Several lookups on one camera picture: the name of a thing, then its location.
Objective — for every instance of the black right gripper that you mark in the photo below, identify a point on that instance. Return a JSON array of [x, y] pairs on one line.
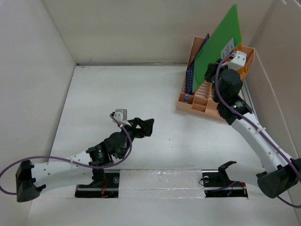
[[212, 68]]

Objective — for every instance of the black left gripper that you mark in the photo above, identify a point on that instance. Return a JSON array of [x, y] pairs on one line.
[[146, 125]]

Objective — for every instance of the orange folder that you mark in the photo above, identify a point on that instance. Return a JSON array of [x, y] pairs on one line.
[[249, 60]]

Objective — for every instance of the blue folder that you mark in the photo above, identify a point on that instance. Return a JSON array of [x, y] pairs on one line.
[[197, 45]]

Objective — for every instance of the green folder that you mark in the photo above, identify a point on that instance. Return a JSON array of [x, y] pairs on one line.
[[222, 41]]

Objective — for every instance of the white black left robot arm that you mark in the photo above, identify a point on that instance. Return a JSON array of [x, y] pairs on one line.
[[33, 179]]

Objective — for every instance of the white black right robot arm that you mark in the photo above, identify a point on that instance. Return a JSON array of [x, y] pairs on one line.
[[278, 171]]

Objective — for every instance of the peach plastic file organizer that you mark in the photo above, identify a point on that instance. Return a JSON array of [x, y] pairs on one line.
[[200, 102]]

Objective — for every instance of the blue cap glue bottle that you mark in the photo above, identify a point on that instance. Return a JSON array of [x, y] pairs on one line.
[[186, 98]]

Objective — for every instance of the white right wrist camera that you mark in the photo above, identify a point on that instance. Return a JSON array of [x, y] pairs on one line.
[[237, 62]]

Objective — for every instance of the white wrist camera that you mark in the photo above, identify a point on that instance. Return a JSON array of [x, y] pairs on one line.
[[120, 116], [237, 62]]

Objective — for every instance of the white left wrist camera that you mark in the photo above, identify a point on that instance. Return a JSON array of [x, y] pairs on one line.
[[120, 116]]

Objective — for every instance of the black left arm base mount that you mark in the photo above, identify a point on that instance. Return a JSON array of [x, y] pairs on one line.
[[105, 184]]

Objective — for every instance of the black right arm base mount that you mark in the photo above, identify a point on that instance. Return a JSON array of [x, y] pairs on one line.
[[217, 184]]

